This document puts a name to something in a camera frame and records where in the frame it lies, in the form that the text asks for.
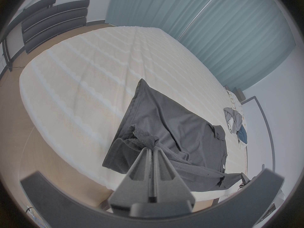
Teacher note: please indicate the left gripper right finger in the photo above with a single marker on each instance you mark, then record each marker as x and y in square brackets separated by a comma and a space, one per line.
[172, 185]

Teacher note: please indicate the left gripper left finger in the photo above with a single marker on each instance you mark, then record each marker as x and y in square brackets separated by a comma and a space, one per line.
[137, 184]

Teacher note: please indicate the black T-shirt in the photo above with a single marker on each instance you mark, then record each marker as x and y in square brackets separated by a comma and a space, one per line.
[190, 139]

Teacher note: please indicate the pile of clothes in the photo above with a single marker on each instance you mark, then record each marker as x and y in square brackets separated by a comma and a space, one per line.
[234, 120]

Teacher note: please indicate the bed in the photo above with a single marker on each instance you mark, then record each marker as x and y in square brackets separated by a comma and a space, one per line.
[83, 79]

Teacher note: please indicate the white printed pillow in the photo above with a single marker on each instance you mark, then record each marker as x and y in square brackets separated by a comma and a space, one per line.
[236, 102]

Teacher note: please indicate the grey bedside table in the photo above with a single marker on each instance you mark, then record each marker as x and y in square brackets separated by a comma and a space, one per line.
[239, 94]

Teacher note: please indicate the blue-green curtain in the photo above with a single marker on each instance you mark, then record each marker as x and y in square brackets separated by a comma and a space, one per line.
[154, 6]
[237, 44]

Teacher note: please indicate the black chest of drawers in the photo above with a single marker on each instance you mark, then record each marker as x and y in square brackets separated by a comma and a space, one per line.
[54, 20]

